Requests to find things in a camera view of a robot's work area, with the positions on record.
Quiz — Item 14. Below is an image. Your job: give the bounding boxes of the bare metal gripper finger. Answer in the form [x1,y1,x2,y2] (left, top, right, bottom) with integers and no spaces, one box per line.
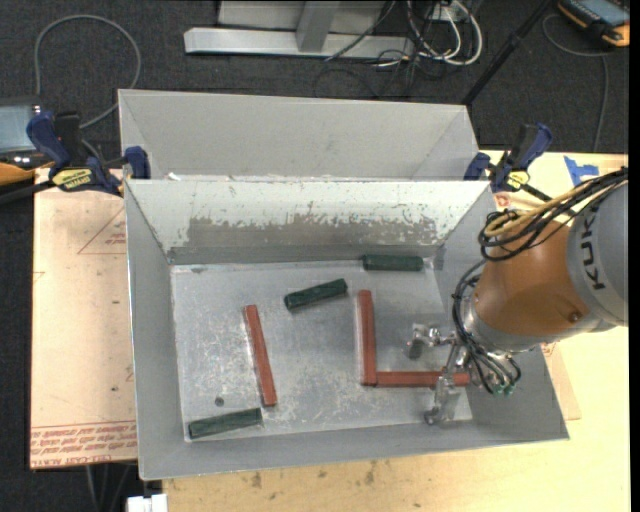
[424,374,463,427]
[406,323,457,360]

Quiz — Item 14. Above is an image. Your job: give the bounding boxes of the red-brown flat block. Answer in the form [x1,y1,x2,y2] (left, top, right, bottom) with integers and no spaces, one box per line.
[355,289,379,387]
[374,370,472,389]
[243,304,279,408]

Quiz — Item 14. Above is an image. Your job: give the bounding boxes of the dark green flat block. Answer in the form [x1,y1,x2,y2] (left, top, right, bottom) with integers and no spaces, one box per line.
[187,407,264,441]
[360,253,426,273]
[283,277,349,313]

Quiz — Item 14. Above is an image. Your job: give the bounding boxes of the grey metal bin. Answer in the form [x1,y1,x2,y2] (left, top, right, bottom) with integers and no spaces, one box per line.
[117,88,571,482]

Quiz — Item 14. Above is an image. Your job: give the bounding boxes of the brown cardboard board red print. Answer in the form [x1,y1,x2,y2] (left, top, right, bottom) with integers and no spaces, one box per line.
[29,167,584,471]

